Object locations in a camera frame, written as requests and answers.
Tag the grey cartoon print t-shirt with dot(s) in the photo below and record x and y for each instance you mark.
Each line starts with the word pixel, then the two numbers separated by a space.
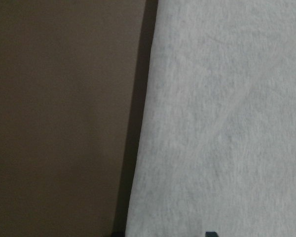
pixel 217 150

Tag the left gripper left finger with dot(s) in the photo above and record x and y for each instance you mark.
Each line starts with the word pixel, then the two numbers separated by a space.
pixel 118 234

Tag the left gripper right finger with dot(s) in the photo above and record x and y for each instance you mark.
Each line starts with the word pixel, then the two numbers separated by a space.
pixel 211 234

